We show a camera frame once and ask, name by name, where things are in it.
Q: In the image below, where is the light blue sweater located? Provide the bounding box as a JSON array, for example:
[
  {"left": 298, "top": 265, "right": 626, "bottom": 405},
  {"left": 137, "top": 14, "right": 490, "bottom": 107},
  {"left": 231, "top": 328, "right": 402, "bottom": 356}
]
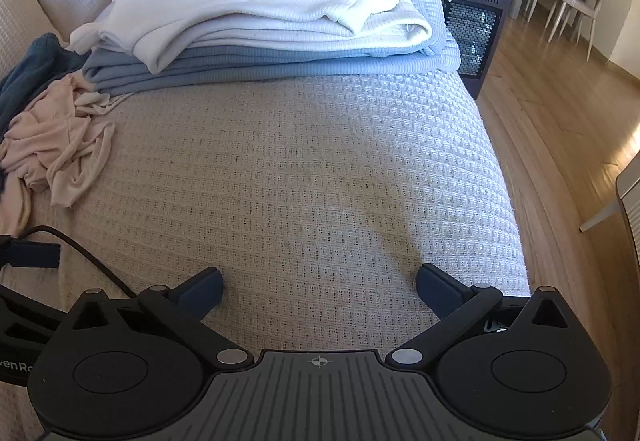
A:
[{"left": 81, "top": 44, "right": 458, "bottom": 97}]

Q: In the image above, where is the black cable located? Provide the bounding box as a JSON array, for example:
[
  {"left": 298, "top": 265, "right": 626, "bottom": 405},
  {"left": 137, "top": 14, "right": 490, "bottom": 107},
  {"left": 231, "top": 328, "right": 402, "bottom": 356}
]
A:
[{"left": 0, "top": 225, "right": 138, "bottom": 297}]

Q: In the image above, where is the pale pink garment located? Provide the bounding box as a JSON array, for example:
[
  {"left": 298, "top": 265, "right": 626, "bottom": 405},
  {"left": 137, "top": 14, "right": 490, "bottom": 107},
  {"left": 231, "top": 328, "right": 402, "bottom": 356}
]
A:
[{"left": 0, "top": 70, "right": 117, "bottom": 237}]

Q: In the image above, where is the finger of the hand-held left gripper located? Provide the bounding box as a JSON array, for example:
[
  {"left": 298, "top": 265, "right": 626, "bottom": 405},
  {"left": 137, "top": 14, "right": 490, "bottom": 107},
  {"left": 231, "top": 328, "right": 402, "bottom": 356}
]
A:
[
  {"left": 0, "top": 236, "right": 62, "bottom": 270},
  {"left": 0, "top": 286, "right": 68, "bottom": 352}
]

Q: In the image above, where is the beige waffle sofa cover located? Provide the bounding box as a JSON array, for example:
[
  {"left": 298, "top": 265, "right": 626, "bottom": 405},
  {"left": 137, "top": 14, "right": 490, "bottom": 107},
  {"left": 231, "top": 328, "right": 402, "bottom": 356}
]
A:
[{"left": 0, "top": 0, "right": 532, "bottom": 441}]

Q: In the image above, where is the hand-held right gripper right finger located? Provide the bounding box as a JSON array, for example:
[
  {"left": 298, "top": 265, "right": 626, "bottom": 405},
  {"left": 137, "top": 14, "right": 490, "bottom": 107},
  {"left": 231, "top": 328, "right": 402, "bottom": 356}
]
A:
[{"left": 385, "top": 262, "right": 571, "bottom": 367}]

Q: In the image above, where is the white ribbed cabinet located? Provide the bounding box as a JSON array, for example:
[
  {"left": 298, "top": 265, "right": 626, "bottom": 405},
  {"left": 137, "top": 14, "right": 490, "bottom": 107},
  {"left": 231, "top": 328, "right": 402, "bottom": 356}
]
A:
[{"left": 580, "top": 161, "right": 640, "bottom": 272}]

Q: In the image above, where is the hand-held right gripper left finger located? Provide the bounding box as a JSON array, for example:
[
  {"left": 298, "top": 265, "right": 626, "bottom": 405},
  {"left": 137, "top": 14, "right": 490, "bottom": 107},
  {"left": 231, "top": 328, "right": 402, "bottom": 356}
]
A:
[{"left": 59, "top": 266, "right": 256, "bottom": 367}]

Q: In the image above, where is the dark blue cloth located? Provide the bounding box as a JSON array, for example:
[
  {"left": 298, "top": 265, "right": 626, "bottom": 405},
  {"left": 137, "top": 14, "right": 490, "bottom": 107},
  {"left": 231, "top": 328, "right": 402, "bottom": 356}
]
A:
[{"left": 0, "top": 32, "right": 96, "bottom": 194}]

